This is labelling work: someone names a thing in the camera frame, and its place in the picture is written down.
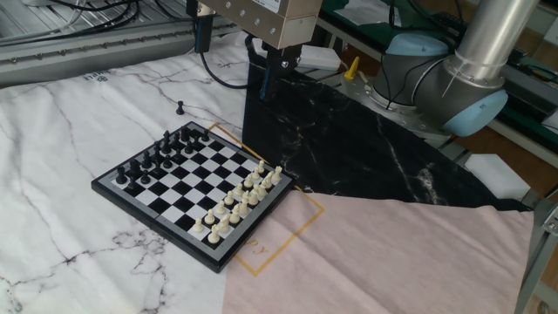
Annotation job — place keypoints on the tan metal Schunk gripper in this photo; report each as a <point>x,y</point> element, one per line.
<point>270,22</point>

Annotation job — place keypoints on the black chess pawn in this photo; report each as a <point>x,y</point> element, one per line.
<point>195,141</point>
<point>205,135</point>
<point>178,155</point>
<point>188,148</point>
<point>144,177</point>
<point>180,109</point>
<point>167,162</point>
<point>157,170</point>
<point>131,183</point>

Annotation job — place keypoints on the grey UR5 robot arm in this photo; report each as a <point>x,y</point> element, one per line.
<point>436,87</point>

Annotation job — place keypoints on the black and white chessboard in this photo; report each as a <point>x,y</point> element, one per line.
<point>192,183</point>

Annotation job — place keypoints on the black chess bishop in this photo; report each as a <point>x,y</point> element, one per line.
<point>146,160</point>
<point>175,140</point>

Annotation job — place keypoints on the yellow plastic clip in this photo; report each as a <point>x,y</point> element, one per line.
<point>352,70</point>

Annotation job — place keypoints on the black chess king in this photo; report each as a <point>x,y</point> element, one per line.
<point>166,141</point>

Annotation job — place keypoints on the white chess pawn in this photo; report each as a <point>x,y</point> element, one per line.
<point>248,181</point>
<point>239,189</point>
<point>209,216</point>
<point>221,207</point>
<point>229,198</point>
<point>255,173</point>
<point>198,225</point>
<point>260,166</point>

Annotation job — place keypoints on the white paper sheet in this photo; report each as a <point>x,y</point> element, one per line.
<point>364,11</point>

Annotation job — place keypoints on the white chess rook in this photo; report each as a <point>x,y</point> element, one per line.
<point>276,175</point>
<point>213,235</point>

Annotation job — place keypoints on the black chess queen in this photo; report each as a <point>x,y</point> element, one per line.
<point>157,152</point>

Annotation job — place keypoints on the white chess knight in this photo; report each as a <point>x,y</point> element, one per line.
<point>268,180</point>
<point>224,224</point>

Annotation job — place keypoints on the white chess bishop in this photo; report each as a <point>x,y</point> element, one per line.
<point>235,216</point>
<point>262,190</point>

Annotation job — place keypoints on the white chess king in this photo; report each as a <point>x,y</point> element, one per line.
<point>253,198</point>

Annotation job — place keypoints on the white chess queen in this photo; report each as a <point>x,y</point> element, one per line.
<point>244,206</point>

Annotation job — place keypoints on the black chess rook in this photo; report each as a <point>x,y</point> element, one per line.
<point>121,175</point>

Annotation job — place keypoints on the marble pink black tablecloth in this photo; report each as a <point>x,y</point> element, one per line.
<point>370,261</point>

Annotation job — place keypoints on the white foam block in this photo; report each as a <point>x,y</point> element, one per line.
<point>497,176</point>

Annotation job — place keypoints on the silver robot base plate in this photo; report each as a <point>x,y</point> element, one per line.
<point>364,96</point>

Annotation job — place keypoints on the grey aluminium rail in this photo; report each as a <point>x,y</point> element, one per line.
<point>65,56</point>

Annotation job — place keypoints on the aluminium frame post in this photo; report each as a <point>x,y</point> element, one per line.
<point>536,257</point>

